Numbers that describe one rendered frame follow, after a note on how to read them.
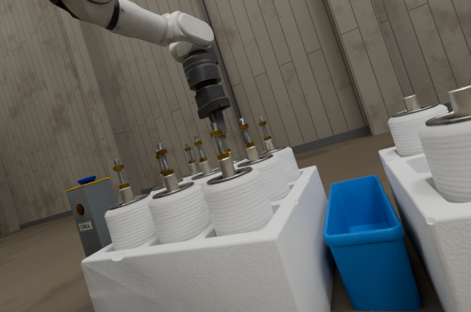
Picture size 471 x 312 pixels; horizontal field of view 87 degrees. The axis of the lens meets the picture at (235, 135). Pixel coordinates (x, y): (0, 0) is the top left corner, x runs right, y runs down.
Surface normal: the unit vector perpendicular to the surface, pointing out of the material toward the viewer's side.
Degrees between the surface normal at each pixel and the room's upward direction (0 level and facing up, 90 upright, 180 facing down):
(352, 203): 88
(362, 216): 88
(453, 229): 90
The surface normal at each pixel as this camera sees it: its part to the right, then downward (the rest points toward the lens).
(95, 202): 0.86, -0.29
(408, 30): -0.39, 0.10
